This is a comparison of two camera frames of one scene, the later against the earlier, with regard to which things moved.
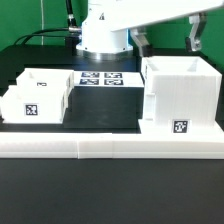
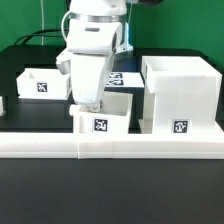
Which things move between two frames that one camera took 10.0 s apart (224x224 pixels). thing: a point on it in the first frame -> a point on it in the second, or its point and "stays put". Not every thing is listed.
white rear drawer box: x=45 y=78 stays put
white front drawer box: x=34 y=103 -> x=112 y=117
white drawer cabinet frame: x=181 y=96 stays put
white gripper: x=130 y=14 -> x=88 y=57
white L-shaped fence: x=92 y=146 stays put
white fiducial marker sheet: x=108 y=79 stays put
